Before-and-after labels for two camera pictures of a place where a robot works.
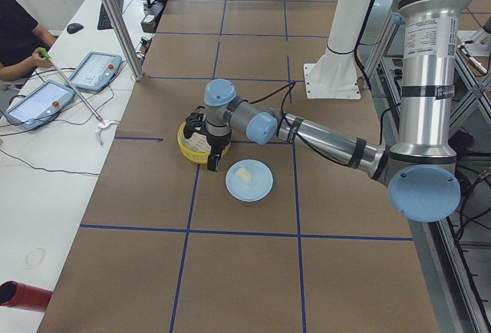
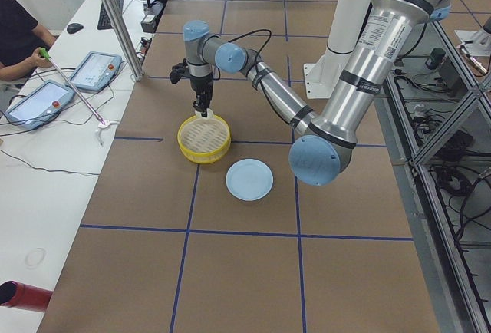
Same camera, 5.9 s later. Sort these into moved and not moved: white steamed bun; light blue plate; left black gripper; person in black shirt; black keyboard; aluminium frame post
Moved: left black gripper; white steamed bun
Not moved: light blue plate; aluminium frame post; black keyboard; person in black shirt
